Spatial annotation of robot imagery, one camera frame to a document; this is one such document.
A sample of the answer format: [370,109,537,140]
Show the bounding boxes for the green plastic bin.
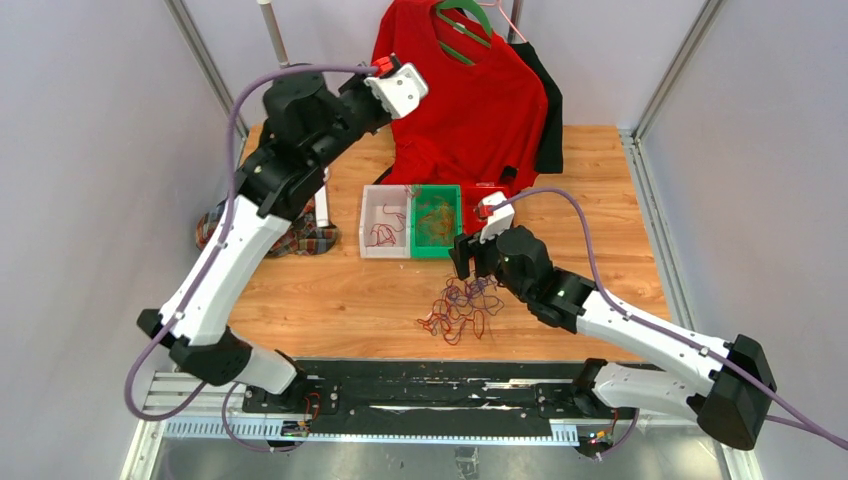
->
[410,185,462,259]

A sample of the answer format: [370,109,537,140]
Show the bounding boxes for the white plastic bin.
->
[358,185,412,259]

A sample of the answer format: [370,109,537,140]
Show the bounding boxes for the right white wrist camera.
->
[477,191,515,243]

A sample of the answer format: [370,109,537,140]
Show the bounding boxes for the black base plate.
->
[240,359,614,438]

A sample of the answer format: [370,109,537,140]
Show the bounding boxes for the orange wires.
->
[414,189,460,248]

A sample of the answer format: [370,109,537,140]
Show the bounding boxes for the metal rack pole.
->
[257,0,290,68]

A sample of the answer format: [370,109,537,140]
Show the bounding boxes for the pink clothes hanger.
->
[478,0,528,44]

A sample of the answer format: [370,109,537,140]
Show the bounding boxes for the red t-shirt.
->
[373,1,547,192]

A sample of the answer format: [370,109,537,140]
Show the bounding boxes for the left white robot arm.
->
[137,57,429,413]

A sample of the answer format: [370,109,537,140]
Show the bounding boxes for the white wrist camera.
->
[364,63,429,120]
[477,191,515,243]

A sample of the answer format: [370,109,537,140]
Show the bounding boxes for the plaid flannel shirt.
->
[195,199,341,258]

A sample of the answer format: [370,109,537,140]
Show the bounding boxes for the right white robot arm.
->
[449,226,777,451]

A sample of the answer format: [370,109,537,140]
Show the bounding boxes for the red wire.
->
[365,203,408,249]

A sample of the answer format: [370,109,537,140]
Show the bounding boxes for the coloured wire bundle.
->
[415,275,506,347]

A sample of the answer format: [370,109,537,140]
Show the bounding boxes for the red plastic bin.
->
[460,184,509,235]

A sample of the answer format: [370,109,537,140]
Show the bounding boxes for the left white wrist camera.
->
[364,63,429,120]

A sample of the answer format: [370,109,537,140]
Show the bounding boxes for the green clothes hanger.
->
[432,1,494,66]

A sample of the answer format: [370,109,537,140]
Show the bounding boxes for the black t-shirt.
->
[510,42,564,174]

